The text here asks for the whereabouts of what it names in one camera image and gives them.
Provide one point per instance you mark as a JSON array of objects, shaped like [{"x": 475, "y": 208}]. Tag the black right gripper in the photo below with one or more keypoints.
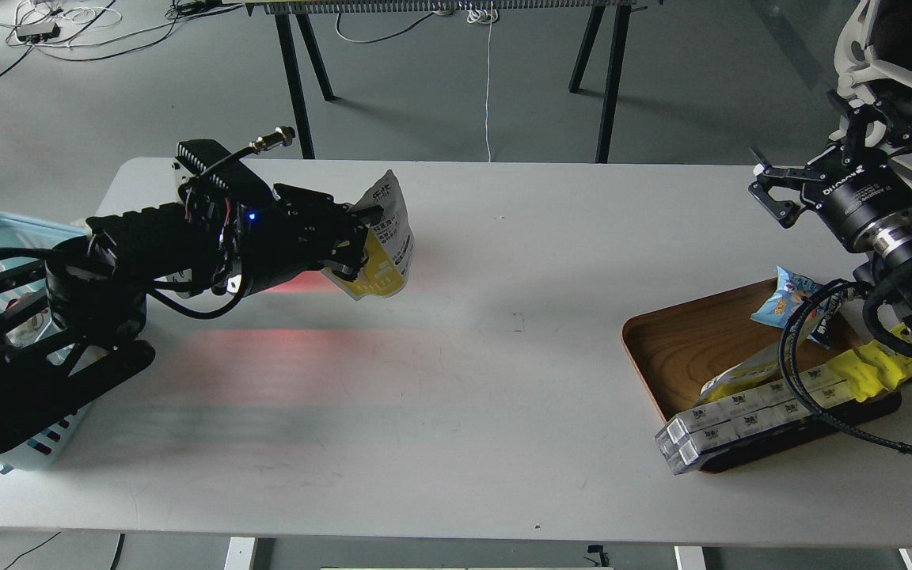
[{"x": 864, "y": 198}]

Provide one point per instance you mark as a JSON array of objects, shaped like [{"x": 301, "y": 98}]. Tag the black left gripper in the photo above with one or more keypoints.
[{"x": 267, "y": 234}]

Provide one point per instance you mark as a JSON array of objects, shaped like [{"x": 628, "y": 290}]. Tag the yellow white snack pouch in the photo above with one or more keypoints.
[{"x": 389, "y": 246}]

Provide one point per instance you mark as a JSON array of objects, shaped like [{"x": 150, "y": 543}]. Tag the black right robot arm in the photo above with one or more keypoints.
[{"x": 884, "y": 283}]

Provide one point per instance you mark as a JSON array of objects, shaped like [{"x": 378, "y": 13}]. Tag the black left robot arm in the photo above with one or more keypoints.
[{"x": 71, "y": 316}]

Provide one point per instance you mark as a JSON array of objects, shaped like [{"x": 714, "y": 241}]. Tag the blue snack bag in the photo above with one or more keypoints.
[{"x": 791, "y": 291}]

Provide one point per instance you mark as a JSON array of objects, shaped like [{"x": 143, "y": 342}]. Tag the long yellow snack pack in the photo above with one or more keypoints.
[{"x": 844, "y": 392}]

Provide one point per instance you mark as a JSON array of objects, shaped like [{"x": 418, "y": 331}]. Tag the snack bag in basket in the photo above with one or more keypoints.
[{"x": 24, "y": 315}]

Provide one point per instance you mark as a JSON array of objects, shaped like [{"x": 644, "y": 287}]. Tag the light blue plastic basket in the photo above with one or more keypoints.
[{"x": 17, "y": 231}]

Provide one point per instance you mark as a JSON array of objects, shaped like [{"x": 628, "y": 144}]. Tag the white office chair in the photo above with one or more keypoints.
[{"x": 899, "y": 47}]

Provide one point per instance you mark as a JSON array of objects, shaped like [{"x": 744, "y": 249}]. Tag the brown wooden tray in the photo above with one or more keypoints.
[{"x": 677, "y": 349}]

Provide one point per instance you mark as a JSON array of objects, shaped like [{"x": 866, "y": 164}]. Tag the black trestle table frame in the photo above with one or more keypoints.
[{"x": 295, "y": 15}]

